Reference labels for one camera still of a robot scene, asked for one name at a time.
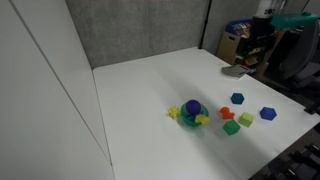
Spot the green plastic bowl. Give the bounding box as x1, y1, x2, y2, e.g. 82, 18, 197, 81
180, 101, 210, 128

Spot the blue rubber toy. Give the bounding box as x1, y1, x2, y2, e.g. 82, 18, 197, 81
185, 112, 198, 122

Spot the yellow rubber toy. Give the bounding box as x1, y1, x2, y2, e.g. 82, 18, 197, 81
194, 113, 212, 127

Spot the dark blue block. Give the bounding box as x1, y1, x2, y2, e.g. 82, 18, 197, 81
230, 92, 245, 105

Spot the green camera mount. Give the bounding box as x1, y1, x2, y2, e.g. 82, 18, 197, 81
269, 11, 320, 31

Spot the black vertical pole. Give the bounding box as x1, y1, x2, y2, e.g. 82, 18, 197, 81
198, 0, 213, 50

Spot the purple spiky ball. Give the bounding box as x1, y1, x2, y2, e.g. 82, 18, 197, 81
185, 99, 202, 115

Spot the yellow spiky toy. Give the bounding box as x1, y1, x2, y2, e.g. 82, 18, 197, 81
167, 105, 181, 120

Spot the lime green cube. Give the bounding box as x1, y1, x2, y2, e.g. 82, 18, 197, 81
238, 111, 255, 128

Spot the grey office chair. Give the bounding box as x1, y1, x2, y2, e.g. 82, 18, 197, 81
278, 19, 320, 89

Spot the black camera stand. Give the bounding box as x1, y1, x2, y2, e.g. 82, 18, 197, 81
249, 124, 320, 180

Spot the blue storage bin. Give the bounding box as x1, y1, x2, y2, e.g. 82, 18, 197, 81
225, 19, 254, 38

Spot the bright blue block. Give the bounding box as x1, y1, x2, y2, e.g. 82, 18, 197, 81
259, 106, 278, 122

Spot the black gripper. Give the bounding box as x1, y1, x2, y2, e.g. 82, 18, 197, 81
238, 15, 278, 60

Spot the wooden toy shelf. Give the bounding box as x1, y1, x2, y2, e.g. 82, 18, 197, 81
215, 18, 284, 70

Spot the orange rubber toy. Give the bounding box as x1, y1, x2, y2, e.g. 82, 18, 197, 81
219, 106, 236, 121

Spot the grey metal mounting plate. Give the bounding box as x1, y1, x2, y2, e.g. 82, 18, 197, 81
221, 64, 251, 80

